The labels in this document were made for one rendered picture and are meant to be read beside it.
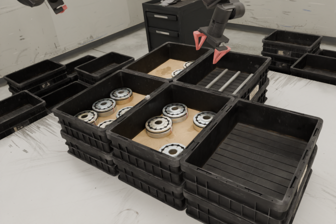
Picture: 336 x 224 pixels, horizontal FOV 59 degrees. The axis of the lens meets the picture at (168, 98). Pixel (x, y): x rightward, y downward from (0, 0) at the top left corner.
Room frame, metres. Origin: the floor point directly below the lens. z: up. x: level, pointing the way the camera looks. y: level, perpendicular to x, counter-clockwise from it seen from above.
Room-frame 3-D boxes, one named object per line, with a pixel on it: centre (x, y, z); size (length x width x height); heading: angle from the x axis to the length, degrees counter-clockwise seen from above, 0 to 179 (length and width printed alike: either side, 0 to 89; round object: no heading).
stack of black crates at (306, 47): (2.31, -1.08, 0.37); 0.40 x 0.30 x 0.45; 46
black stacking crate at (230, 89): (1.19, -0.26, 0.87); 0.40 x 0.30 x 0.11; 141
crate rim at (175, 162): (0.87, -0.01, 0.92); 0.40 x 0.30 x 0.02; 141
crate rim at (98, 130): (1.06, 0.22, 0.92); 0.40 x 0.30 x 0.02; 141
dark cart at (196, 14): (2.87, -0.23, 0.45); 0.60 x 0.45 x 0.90; 135
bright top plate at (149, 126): (0.92, 0.05, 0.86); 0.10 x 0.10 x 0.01
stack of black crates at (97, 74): (2.23, 0.47, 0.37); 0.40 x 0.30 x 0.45; 136
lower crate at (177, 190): (0.87, -0.01, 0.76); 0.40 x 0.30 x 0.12; 141
